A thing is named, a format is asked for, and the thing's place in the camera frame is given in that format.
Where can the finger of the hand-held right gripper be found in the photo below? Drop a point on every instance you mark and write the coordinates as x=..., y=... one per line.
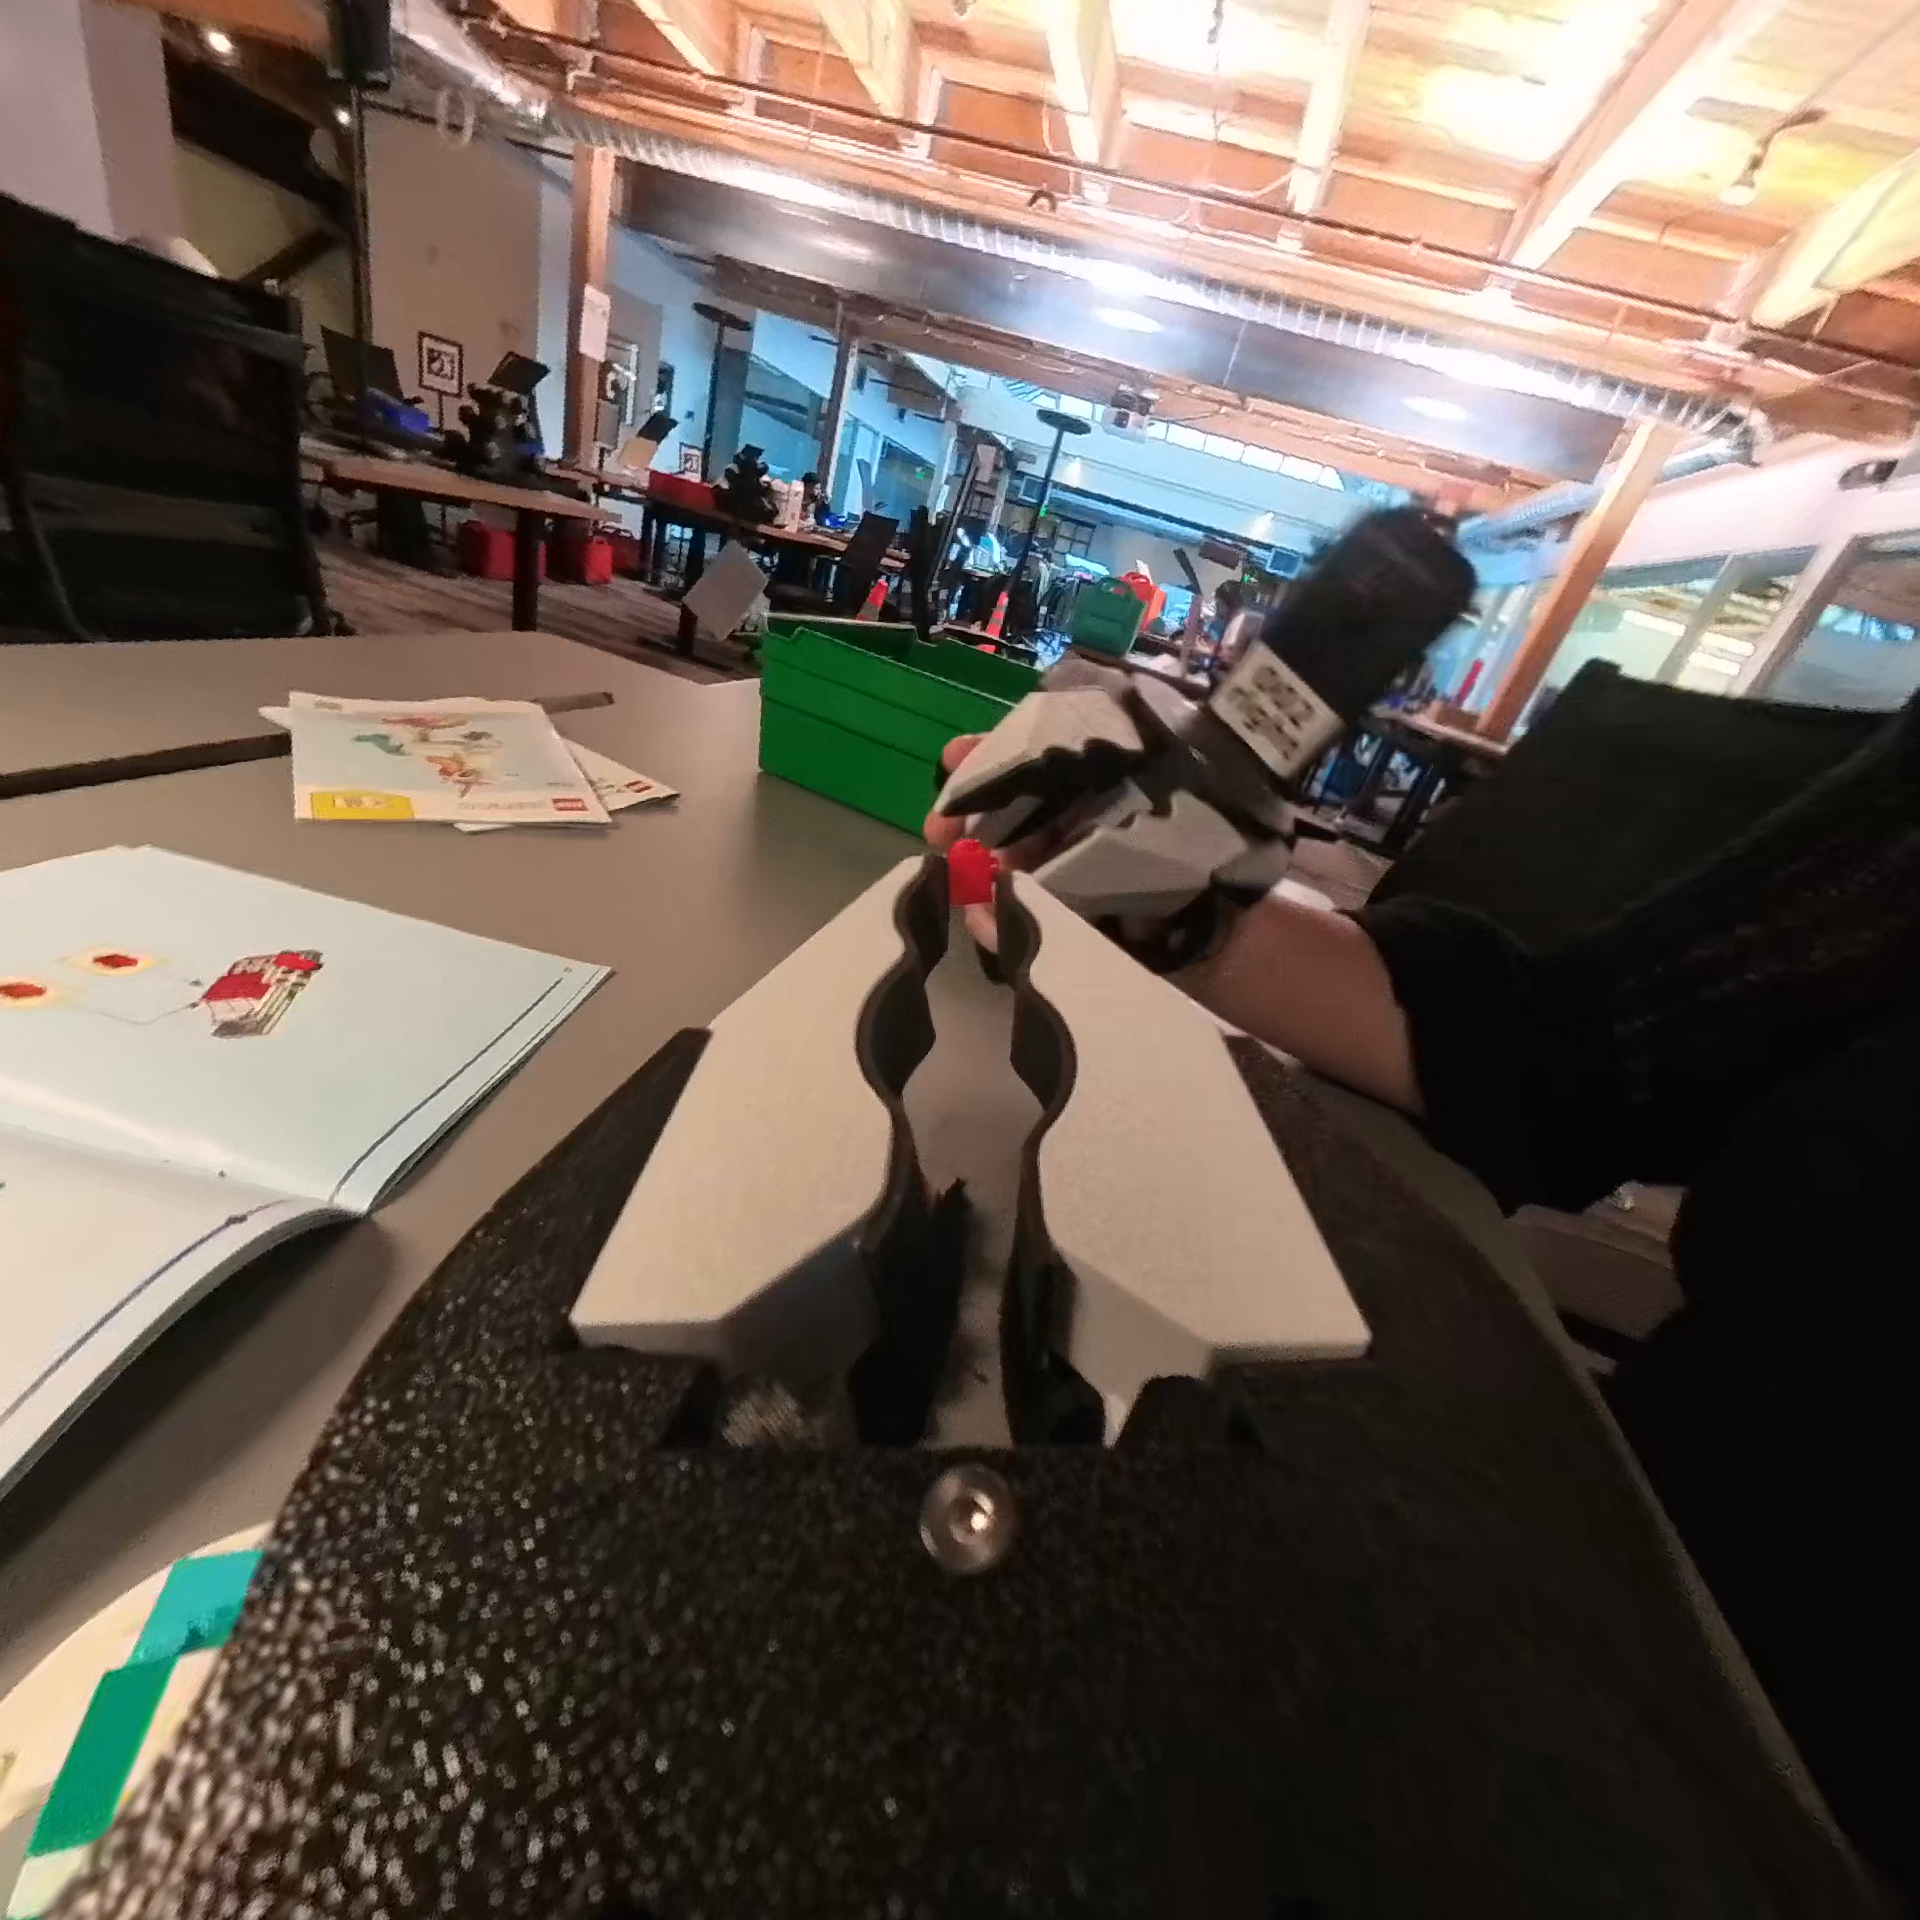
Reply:
x=1184, y=862
x=1050, y=750

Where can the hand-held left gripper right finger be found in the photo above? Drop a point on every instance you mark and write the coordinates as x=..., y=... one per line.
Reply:
x=1184, y=1202

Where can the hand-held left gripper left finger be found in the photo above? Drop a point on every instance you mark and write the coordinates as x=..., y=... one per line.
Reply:
x=764, y=1155

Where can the small red lego brick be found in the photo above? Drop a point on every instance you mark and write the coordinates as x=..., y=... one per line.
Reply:
x=971, y=874

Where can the person's right forearm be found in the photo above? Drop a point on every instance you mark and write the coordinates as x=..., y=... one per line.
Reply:
x=1575, y=975

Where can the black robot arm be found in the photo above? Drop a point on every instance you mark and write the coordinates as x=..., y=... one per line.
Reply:
x=494, y=421

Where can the round white and teal lego base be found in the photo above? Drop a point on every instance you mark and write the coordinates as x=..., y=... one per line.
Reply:
x=89, y=1680

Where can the small green crate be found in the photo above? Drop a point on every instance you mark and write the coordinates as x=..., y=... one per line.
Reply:
x=1108, y=619

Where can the green stacked plastic bins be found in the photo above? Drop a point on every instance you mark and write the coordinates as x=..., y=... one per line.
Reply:
x=856, y=734

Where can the open light blue instruction booklet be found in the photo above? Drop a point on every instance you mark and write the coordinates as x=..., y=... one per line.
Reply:
x=299, y=1051

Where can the red container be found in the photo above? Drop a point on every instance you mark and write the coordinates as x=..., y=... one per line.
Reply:
x=499, y=552
x=582, y=556

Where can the wooden desk with robot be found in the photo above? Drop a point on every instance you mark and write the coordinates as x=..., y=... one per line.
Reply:
x=451, y=484

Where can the black and white tag sign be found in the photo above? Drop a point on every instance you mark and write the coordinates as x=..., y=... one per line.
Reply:
x=440, y=365

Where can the black mesh office chair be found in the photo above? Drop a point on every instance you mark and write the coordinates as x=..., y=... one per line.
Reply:
x=150, y=451

